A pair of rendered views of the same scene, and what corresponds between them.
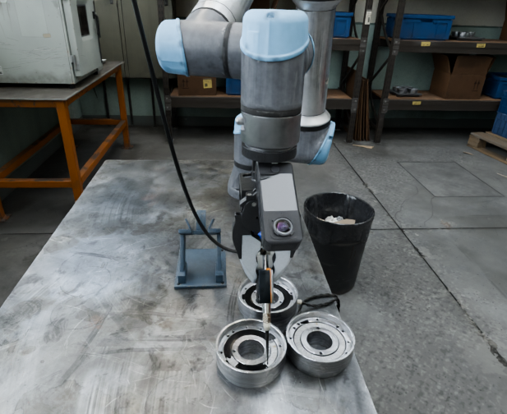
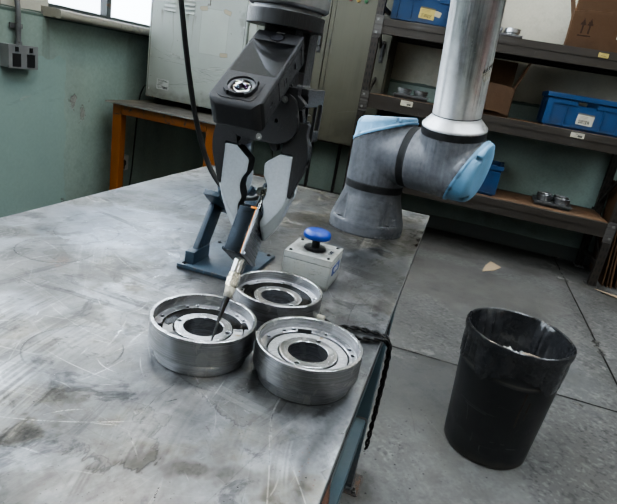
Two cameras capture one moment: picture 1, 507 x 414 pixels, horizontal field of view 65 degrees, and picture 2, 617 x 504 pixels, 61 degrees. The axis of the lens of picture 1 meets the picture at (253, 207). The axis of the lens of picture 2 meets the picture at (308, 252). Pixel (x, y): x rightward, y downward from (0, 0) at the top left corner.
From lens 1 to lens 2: 0.32 m
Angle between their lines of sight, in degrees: 19
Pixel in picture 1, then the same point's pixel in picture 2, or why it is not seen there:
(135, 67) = (324, 128)
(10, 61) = (179, 77)
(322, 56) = (481, 30)
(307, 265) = (374, 302)
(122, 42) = not seen: hidden behind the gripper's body
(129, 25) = (330, 79)
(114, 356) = (47, 290)
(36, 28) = (215, 46)
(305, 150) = (438, 171)
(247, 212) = not seen: hidden behind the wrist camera
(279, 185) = (270, 52)
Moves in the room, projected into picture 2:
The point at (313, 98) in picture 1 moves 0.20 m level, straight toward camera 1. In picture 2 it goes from (461, 92) to (423, 85)
